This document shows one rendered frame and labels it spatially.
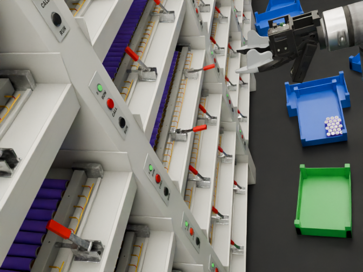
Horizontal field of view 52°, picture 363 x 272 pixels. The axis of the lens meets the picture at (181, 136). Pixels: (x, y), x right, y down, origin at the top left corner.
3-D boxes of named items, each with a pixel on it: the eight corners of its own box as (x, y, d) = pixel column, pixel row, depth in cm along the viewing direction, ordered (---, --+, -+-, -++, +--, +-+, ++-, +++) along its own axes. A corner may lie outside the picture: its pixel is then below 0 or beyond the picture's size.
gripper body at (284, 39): (264, 20, 89) (317, 5, 84) (273, 50, 94) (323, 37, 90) (264, 37, 83) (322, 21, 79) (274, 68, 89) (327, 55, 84)
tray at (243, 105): (249, 76, 217) (250, 55, 207) (247, 153, 175) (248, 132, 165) (214, 75, 220) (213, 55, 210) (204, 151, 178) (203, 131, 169)
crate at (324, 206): (302, 175, 169) (299, 164, 164) (351, 175, 160) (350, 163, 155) (296, 234, 150) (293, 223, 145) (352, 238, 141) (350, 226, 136)
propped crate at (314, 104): (347, 140, 174) (347, 132, 167) (302, 147, 181) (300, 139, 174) (336, 87, 188) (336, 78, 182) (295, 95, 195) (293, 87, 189)
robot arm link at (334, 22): (344, 33, 89) (351, 56, 82) (322, 39, 91) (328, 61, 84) (339, -1, 83) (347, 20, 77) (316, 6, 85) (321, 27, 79)
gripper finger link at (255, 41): (235, 28, 95) (269, 25, 90) (242, 47, 99) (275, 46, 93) (230, 35, 93) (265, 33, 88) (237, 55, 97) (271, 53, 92)
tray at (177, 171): (206, 60, 130) (204, 35, 124) (182, 205, 88) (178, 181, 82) (149, 60, 134) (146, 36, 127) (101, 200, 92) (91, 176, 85)
